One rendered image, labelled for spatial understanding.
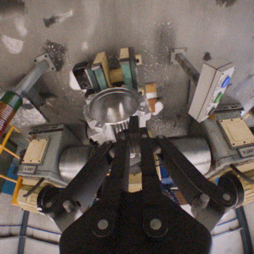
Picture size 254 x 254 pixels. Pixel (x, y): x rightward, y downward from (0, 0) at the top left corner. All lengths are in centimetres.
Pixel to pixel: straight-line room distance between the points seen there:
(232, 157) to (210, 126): 20
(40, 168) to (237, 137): 110
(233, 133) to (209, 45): 45
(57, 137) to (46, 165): 19
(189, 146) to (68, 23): 72
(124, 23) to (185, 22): 21
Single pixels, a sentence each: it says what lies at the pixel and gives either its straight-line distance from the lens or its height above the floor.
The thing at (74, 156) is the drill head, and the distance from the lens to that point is 70.
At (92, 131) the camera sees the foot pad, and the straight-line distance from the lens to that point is 35.
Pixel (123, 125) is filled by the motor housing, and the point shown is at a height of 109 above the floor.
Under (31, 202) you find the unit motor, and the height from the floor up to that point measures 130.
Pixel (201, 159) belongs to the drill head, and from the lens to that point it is 65.
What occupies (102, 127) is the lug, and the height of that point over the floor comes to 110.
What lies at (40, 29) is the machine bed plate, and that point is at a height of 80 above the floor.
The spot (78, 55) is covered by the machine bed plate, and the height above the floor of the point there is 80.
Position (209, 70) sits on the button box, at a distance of 31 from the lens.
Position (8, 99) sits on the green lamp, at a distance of 42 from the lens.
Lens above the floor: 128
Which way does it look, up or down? 37 degrees down
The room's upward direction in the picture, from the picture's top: 178 degrees clockwise
